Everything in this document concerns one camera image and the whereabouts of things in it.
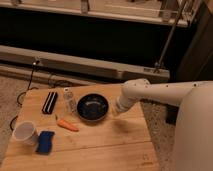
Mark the orange carrot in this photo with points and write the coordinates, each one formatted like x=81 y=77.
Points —
x=65 y=124

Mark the grey metal floor rail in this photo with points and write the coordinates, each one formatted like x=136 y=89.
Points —
x=83 y=65

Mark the metal pole with base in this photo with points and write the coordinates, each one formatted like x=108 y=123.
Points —
x=159 y=63

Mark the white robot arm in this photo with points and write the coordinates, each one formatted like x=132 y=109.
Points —
x=193 y=142

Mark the blue sponge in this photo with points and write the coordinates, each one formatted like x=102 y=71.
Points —
x=45 y=142

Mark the black ceramic bowl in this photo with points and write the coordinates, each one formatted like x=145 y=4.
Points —
x=92 y=107

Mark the white shelf frame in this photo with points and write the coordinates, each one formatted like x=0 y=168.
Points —
x=161 y=12

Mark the white paper cup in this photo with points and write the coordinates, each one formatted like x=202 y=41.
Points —
x=26 y=133

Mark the black white striped block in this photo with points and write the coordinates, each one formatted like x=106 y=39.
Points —
x=50 y=103

